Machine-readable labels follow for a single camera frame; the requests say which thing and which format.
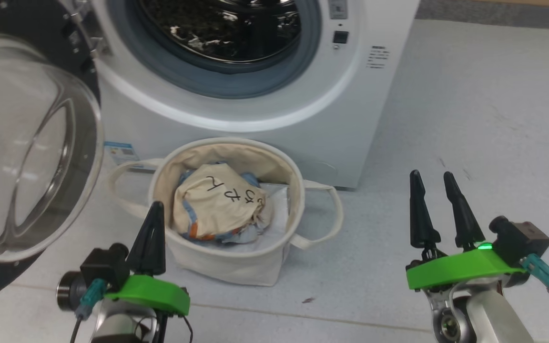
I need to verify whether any cream canvas laundry basket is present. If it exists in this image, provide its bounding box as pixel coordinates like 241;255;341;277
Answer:
108;137;344;287

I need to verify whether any teal plug left camera cable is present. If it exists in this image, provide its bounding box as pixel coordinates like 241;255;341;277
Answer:
69;279;108;343

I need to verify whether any white front-load washing machine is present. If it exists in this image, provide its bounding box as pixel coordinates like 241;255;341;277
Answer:
91;0;420;190

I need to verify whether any thin black left gripper cable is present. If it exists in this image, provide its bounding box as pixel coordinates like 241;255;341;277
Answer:
158;288;194;343

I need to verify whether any steel washing machine drum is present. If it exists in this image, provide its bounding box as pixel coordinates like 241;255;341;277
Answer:
139;0;301;63

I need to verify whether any glass washing machine door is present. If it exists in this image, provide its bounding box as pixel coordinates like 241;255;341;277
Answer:
0;0;104;308

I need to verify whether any cream garment with black print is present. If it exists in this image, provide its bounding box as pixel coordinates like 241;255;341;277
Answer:
173;163;274;240

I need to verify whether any grey printed text sticker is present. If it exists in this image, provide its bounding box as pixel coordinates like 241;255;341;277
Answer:
366;46;390;70

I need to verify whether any blue white energy label sticker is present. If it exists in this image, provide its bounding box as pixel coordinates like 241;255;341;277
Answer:
104;141;140;167

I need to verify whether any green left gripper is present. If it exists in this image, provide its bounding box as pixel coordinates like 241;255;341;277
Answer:
104;201;191;316

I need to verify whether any white liner sheet in basket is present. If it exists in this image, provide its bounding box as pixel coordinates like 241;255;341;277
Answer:
236;183;290;254

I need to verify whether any blue garment with bear print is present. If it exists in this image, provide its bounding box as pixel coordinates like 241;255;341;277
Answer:
178;168;269;244

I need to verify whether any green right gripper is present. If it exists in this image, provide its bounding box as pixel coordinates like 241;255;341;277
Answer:
406;170;528;291

